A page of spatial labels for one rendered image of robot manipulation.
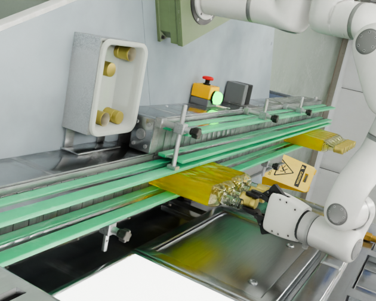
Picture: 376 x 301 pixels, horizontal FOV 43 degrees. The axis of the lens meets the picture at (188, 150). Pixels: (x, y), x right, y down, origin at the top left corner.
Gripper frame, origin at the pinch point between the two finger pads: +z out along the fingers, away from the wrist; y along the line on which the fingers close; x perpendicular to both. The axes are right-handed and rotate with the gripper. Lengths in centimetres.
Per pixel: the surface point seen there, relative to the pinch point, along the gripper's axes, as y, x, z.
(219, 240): -12.6, 3.5, 4.9
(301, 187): -75, -304, 140
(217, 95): 20.8, -22.7, 37.3
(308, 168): -58, -314, 142
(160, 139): 9.6, 12.3, 25.0
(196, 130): 15.8, 14.3, 11.8
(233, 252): -12.7, 5.2, -1.2
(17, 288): 21, 88, -41
